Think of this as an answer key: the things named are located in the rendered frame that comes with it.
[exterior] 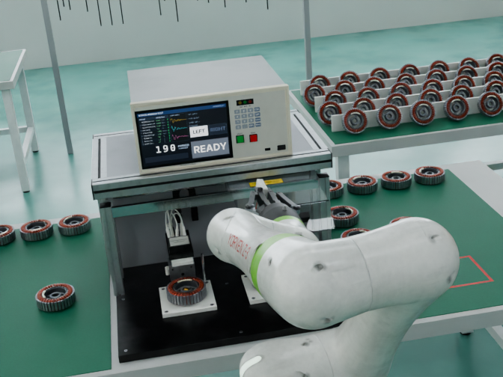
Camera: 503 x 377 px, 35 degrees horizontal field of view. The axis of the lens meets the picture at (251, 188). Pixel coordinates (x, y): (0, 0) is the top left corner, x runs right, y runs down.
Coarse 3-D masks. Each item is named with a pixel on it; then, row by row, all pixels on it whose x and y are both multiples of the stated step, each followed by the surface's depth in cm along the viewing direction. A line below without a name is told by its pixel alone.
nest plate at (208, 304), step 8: (160, 288) 227; (208, 288) 225; (160, 296) 222; (208, 296) 221; (168, 304) 218; (192, 304) 217; (200, 304) 217; (208, 304) 217; (168, 312) 214; (176, 312) 214; (184, 312) 214; (192, 312) 215; (200, 312) 215
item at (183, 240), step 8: (168, 240) 224; (176, 240) 223; (184, 240) 223; (168, 248) 223; (176, 248) 220; (184, 248) 221; (192, 248) 223; (168, 256) 222; (176, 256) 221; (184, 256) 221; (192, 256) 222; (176, 264) 219; (184, 264) 220
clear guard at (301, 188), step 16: (272, 176) 224; (288, 176) 223; (304, 176) 222; (240, 192) 215; (288, 192) 213; (304, 192) 212; (320, 192) 211; (240, 208) 205; (256, 208) 205; (304, 208) 205; (320, 208) 205; (320, 224) 203
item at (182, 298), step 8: (176, 280) 223; (184, 280) 223; (192, 280) 223; (200, 280) 222; (168, 288) 219; (176, 288) 222; (184, 288) 221; (192, 288) 223; (200, 288) 218; (168, 296) 218; (176, 296) 216; (184, 296) 215; (192, 296) 216; (200, 296) 217; (176, 304) 217; (184, 304) 216
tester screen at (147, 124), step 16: (160, 112) 213; (176, 112) 214; (192, 112) 215; (208, 112) 216; (224, 112) 216; (144, 128) 214; (160, 128) 215; (176, 128) 216; (144, 144) 216; (160, 144) 217; (176, 144) 217; (144, 160) 218; (176, 160) 219
